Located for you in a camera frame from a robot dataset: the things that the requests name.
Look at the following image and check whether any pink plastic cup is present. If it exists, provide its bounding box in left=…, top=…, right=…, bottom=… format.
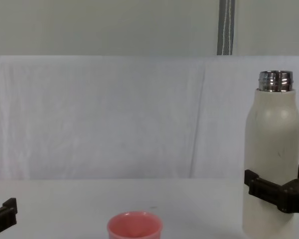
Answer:
left=107, top=211, right=163, bottom=239

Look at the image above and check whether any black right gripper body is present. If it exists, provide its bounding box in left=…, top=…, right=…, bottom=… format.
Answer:
left=278, top=177, right=299, bottom=215

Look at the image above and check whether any white wrinkled curtain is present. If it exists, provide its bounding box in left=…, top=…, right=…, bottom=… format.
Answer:
left=0, top=55, right=299, bottom=180

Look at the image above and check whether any grey striped post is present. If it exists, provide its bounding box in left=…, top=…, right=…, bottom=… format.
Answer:
left=216, top=0, right=234, bottom=56

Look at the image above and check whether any cream vacuum bottle steel neck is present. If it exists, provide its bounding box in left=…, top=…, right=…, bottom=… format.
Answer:
left=242, top=70, right=299, bottom=239

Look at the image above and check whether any white table cloth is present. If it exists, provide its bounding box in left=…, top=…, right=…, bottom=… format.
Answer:
left=0, top=177, right=299, bottom=239

